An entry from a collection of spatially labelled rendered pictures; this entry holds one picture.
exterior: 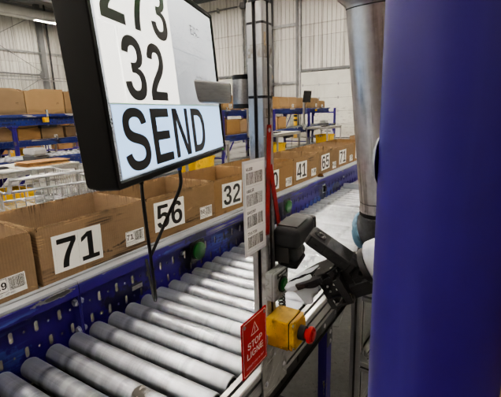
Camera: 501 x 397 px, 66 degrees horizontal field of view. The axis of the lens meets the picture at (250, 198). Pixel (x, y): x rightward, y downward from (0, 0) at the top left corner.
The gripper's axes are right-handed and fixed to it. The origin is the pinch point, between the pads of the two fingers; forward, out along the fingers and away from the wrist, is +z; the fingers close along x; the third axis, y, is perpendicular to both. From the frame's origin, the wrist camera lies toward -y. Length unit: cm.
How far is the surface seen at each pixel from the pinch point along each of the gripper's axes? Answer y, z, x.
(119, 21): -51, -21, -29
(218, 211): -18, 58, 64
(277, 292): 0.4, 2.4, -1.9
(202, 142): -36.0, -5.5, -6.1
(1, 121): -250, 425, 236
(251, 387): 15.0, 15.0, -12.3
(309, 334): 11.6, 0.2, -3.0
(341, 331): 88, 75, 123
